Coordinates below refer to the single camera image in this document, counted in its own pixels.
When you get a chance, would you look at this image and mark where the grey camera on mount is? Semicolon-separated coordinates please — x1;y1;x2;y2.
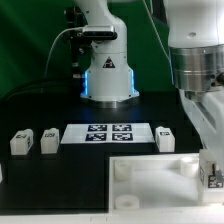
82;25;117;40

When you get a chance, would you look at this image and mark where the white part left edge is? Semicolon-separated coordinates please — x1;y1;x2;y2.
0;164;3;184

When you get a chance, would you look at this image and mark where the black cable bundle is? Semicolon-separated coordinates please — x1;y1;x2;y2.
0;77;84;104

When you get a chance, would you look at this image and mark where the white camera cable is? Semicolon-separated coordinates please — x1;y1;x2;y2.
43;27;84;79

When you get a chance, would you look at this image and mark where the white square table top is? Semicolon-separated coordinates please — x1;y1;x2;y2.
109;153;211;213

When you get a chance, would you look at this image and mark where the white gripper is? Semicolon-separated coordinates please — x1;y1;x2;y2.
179;90;224;182

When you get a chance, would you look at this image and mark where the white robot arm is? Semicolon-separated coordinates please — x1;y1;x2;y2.
74;0;224;181

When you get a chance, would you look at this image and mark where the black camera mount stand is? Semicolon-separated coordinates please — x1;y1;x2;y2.
64;6;90;78

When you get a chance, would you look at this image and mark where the white marker sheet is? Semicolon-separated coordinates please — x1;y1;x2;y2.
61;123;154;144

